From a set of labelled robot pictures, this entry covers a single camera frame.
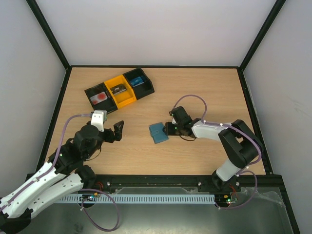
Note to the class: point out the brown VIP card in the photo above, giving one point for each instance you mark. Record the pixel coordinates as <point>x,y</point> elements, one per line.
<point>118,89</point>

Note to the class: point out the white red-dot card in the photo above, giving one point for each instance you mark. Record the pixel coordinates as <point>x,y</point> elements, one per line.
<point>98,98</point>

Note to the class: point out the teal leather card holder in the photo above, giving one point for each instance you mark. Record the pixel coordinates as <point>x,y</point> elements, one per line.
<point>157,133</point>

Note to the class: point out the left black bin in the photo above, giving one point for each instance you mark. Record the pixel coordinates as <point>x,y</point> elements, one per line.
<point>108,105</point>

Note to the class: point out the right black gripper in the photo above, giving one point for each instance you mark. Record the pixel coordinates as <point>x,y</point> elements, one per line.
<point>168,128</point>

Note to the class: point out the black bin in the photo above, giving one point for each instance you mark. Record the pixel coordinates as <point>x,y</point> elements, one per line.
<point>108,105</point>
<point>142,90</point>

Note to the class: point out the slotted cable duct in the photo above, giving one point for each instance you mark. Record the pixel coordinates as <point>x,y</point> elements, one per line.
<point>139,199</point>

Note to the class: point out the black metal frame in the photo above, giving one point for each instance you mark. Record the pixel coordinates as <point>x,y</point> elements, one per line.
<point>270,43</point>

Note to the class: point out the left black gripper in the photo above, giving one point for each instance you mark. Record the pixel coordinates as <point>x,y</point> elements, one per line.
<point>118,132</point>

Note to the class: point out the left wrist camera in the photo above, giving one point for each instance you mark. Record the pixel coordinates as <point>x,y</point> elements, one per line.
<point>98,119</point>

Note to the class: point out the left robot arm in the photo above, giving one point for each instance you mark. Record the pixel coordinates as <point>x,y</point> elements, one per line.
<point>64,173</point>

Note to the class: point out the blue card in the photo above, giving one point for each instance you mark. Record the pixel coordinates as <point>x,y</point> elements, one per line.
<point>137,81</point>

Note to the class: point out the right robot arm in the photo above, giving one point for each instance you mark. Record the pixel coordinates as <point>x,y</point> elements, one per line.
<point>243,148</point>

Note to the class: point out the right black bin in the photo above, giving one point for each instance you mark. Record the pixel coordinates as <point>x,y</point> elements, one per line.
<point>142,90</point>

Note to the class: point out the yellow bin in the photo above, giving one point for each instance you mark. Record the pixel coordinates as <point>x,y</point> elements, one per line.
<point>125,98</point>

